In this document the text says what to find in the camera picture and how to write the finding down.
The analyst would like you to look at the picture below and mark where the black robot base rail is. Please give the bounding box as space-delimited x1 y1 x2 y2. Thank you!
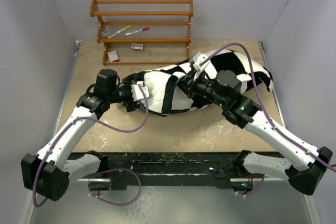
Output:
89 152 262 191

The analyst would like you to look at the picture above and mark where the green cap marker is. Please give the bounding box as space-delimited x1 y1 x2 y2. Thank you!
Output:
107 25 131 38

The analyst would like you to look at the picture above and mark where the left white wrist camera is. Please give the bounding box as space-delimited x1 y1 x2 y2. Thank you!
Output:
131 81 150 101

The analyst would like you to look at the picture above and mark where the pink cap marker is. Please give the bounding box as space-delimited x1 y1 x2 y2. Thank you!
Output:
124 27 150 36

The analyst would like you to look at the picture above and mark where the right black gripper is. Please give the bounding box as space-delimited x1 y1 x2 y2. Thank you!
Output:
173 68 228 108

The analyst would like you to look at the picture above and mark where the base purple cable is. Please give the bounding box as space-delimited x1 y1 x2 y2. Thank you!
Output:
235 168 265 199
88 168 142 206

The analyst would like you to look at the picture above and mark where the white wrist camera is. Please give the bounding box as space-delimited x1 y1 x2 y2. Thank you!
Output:
188 51 210 81
131 81 150 101

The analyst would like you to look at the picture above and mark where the black white checkered pillowcase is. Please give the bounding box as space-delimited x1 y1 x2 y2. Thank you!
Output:
123 48 274 116

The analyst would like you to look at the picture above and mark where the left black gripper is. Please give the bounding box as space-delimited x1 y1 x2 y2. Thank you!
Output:
108 74 144 112

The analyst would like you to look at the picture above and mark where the red white card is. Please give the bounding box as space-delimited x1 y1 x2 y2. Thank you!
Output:
107 50 119 62

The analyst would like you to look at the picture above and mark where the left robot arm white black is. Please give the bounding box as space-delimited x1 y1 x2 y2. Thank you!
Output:
20 69 149 207

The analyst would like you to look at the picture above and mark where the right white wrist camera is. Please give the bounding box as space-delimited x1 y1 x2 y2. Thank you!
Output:
188 51 210 81

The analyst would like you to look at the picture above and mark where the small red white packet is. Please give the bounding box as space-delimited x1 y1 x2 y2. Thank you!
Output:
131 43 144 50

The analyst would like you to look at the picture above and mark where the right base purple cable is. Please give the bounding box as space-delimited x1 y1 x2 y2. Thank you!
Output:
235 168 265 199

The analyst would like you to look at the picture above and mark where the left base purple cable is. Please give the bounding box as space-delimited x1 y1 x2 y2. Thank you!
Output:
88 168 142 206

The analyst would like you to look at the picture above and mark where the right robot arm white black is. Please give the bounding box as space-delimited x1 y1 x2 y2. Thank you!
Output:
181 70 333 196

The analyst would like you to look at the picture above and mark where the wooden shelf rack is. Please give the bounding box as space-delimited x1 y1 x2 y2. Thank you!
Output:
90 0 194 66

